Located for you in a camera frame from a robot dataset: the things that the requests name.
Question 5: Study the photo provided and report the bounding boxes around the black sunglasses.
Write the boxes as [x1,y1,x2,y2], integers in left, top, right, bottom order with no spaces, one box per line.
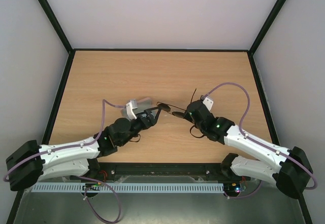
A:
[156,89,201,121]

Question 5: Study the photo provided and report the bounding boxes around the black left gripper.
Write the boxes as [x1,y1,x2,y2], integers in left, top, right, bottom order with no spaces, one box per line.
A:
[119,107,162,146]

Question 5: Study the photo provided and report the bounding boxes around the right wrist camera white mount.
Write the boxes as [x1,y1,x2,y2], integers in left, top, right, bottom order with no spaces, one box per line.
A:
[201,95,214,111]

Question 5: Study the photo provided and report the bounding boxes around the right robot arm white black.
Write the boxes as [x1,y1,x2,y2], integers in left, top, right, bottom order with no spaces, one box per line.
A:
[184,100,313,199]

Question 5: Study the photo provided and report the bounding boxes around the pink grey glasses case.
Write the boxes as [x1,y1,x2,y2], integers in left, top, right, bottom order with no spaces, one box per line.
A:
[121,97,152,119]

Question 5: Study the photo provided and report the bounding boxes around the black frame post left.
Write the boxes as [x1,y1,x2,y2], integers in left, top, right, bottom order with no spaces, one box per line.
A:
[38,0,73,54]

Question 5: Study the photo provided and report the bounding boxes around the light blue slotted cable duct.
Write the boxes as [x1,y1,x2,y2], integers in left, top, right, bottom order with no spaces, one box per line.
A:
[31,182,224,194]

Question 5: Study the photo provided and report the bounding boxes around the black frame post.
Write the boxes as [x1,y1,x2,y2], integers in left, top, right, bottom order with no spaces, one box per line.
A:
[249,0,287,55]
[38,0,73,54]

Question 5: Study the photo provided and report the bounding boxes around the black frame post right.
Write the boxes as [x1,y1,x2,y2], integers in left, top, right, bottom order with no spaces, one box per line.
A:
[249,0,287,55]

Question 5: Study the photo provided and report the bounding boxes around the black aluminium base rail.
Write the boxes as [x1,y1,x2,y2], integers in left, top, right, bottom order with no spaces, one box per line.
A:
[97,162,297,178]

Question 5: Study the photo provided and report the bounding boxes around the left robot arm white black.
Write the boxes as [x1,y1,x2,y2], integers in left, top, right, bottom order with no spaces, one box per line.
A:
[3,107,161,191]

